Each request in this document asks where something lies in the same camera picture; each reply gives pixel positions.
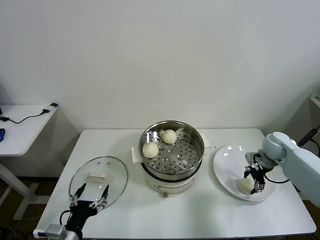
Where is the glass pot lid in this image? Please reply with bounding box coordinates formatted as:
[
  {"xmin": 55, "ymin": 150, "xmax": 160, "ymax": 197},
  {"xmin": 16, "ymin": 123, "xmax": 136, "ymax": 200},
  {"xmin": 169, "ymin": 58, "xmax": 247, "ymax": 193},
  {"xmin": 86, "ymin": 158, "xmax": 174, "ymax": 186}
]
[{"xmin": 69, "ymin": 156, "xmax": 129, "ymax": 213}]

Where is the white side table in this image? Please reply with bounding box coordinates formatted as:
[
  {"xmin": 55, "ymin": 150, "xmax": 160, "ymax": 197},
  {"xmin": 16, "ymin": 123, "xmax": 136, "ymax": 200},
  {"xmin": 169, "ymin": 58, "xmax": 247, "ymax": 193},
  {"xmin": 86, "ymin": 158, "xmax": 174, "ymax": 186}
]
[{"xmin": 0, "ymin": 103, "xmax": 59, "ymax": 221}]

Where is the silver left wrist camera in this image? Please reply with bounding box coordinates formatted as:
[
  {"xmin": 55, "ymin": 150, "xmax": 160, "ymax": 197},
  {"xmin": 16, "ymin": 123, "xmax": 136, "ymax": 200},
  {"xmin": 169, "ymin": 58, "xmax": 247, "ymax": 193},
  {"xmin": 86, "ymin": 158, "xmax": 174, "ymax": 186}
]
[{"xmin": 33, "ymin": 223, "xmax": 68, "ymax": 240}]

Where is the white round plate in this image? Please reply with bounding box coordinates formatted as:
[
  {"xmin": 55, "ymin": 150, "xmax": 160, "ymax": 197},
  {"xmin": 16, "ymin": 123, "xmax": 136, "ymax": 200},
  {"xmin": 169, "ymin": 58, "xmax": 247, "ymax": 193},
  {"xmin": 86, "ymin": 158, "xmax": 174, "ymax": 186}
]
[{"xmin": 212, "ymin": 145, "xmax": 277, "ymax": 202}]

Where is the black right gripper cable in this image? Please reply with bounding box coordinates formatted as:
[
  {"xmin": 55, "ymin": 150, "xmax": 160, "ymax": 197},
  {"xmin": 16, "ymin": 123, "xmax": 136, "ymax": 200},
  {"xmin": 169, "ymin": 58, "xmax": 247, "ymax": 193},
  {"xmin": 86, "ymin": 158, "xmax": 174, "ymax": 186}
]
[{"xmin": 263, "ymin": 172, "xmax": 291, "ymax": 185}]

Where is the dark hanging cable adapter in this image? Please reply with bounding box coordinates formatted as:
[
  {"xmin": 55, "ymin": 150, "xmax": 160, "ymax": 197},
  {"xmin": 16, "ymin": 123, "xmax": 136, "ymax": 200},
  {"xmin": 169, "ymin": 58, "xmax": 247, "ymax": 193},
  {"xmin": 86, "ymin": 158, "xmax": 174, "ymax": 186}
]
[{"xmin": 297, "ymin": 128, "xmax": 316, "ymax": 146}]

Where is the white electric cooker base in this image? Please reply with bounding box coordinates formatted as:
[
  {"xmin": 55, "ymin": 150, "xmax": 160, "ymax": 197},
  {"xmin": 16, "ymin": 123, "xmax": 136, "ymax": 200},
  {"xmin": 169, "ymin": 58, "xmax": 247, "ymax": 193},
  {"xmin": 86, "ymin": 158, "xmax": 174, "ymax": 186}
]
[{"xmin": 141, "ymin": 159, "xmax": 203, "ymax": 200}]

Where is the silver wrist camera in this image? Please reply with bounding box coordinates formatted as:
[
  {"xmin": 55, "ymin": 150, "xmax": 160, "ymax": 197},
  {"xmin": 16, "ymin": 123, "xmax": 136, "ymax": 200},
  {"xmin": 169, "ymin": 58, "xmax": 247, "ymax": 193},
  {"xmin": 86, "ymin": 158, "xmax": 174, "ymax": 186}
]
[
  {"xmin": 33, "ymin": 223, "xmax": 68, "ymax": 240},
  {"xmin": 244, "ymin": 151, "xmax": 263, "ymax": 166}
]

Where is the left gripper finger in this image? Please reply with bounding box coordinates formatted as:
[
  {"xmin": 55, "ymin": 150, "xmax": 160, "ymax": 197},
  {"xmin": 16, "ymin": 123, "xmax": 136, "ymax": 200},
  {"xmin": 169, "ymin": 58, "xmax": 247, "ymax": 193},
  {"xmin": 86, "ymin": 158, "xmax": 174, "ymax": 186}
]
[
  {"xmin": 89, "ymin": 184, "xmax": 110, "ymax": 211},
  {"xmin": 70, "ymin": 183, "xmax": 87, "ymax": 207}
]

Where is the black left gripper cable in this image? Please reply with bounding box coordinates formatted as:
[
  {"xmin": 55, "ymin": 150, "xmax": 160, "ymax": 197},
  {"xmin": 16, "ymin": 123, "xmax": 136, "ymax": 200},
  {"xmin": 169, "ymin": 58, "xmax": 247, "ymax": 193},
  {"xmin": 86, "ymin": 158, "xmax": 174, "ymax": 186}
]
[{"xmin": 59, "ymin": 209, "xmax": 73, "ymax": 226}]

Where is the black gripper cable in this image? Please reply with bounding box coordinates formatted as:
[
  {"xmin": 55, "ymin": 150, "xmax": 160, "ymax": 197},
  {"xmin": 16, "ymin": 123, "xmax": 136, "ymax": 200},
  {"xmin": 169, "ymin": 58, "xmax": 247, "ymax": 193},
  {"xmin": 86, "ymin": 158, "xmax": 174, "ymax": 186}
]
[
  {"xmin": 263, "ymin": 172, "xmax": 291, "ymax": 185},
  {"xmin": 59, "ymin": 209, "xmax": 73, "ymax": 226}
]

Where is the small grey cable dongle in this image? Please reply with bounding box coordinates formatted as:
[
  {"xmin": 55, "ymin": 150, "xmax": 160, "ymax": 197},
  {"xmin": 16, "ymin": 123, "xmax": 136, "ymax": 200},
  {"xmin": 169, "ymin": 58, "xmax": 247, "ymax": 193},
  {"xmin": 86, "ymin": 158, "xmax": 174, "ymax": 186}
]
[{"xmin": 41, "ymin": 102, "xmax": 59, "ymax": 115}]

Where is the white steamed baozi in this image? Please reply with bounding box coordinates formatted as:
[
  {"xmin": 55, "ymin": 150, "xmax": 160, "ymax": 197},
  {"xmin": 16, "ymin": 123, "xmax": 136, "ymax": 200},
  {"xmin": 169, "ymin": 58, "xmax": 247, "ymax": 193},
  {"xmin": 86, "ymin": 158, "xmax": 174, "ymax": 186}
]
[
  {"xmin": 162, "ymin": 129, "xmax": 178, "ymax": 145},
  {"xmin": 141, "ymin": 142, "xmax": 160, "ymax": 159},
  {"xmin": 236, "ymin": 177, "xmax": 256, "ymax": 195}
]

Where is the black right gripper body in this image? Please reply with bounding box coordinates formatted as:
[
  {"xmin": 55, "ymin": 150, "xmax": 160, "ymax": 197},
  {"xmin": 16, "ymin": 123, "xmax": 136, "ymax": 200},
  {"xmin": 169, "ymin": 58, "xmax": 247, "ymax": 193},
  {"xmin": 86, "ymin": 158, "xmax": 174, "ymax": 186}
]
[{"xmin": 251, "ymin": 163, "xmax": 269, "ymax": 186}]

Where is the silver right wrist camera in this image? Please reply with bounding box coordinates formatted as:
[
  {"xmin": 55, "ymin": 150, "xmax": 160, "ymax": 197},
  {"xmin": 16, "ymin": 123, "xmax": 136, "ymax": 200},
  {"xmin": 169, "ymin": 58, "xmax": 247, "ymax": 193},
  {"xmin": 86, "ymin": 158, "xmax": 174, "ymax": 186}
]
[{"xmin": 244, "ymin": 151, "xmax": 263, "ymax": 166}]

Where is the stainless steel steamer pot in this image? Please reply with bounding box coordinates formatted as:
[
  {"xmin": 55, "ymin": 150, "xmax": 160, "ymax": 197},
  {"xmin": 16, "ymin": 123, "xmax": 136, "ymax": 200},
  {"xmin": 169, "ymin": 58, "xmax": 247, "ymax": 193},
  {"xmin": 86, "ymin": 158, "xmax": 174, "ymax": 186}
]
[{"xmin": 131, "ymin": 120, "xmax": 212, "ymax": 181}]

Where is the black cable on side table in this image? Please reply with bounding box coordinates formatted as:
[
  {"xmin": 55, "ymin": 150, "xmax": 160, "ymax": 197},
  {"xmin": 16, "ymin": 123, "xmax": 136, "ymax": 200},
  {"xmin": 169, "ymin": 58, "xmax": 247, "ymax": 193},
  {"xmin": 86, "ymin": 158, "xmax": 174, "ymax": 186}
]
[{"xmin": 0, "ymin": 111, "xmax": 46, "ymax": 125}]

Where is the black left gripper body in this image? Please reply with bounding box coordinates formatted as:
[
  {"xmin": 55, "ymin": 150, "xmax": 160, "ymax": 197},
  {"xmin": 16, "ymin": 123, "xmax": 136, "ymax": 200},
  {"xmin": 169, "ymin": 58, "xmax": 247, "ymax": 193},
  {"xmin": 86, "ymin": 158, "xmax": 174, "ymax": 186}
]
[{"xmin": 68, "ymin": 201, "xmax": 98, "ymax": 228}]

